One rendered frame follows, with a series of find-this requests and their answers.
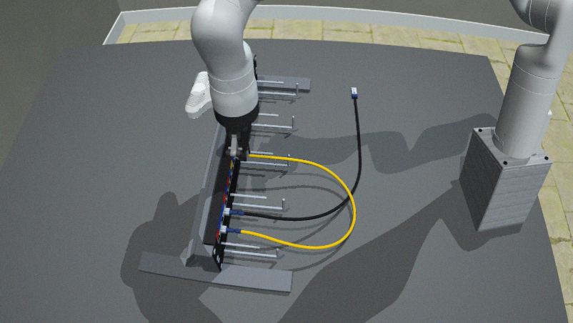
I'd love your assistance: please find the yellow patch cord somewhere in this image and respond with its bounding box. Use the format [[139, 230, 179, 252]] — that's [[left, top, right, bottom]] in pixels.
[[234, 154, 356, 249]]

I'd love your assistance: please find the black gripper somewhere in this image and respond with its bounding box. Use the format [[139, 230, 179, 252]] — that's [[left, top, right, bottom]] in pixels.
[[214, 98, 259, 162]]

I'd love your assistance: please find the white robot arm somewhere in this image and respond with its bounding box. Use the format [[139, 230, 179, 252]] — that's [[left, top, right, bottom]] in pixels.
[[185, 0, 573, 159]]

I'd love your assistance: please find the black cable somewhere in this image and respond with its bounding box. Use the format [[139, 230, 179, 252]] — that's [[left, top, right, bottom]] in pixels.
[[237, 97, 362, 221]]

